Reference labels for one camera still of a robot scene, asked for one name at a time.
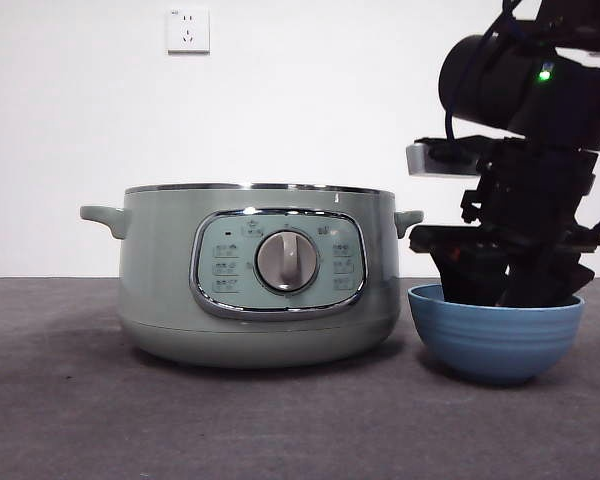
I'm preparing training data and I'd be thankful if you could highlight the pale green electric steamer pot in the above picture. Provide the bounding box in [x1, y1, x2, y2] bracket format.
[79, 183, 424, 370]

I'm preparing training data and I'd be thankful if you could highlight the blue bowl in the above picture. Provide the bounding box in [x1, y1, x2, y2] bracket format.
[407, 283, 585, 386]

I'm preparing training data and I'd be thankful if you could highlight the blue cable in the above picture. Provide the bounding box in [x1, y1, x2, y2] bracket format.
[443, 0, 531, 164]

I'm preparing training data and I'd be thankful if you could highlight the pale grey camera box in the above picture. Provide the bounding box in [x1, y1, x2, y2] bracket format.
[406, 135, 486, 178]

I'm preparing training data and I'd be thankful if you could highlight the white wall socket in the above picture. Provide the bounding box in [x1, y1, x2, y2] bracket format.
[166, 8, 212, 56]

